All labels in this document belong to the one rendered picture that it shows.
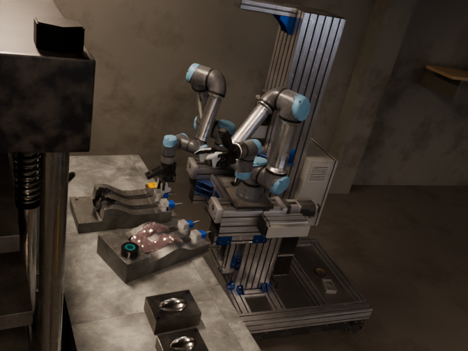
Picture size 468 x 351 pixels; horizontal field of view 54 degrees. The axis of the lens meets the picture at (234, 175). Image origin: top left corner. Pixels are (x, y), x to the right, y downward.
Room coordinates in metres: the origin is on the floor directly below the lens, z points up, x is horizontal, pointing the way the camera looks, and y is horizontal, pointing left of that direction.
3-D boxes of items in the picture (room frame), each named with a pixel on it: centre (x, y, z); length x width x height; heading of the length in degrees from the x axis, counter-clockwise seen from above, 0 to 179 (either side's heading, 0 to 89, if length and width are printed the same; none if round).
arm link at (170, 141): (2.35, 0.38, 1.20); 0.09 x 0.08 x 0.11; 161
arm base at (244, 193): (2.29, -0.10, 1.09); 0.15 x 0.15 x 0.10
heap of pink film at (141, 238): (1.92, 0.31, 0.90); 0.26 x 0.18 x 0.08; 139
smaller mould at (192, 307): (1.50, 0.13, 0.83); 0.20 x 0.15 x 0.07; 122
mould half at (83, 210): (2.18, 0.57, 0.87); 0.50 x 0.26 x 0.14; 122
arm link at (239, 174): (2.01, -0.03, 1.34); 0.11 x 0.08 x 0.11; 51
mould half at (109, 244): (1.92, 0.31, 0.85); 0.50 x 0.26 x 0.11; 139
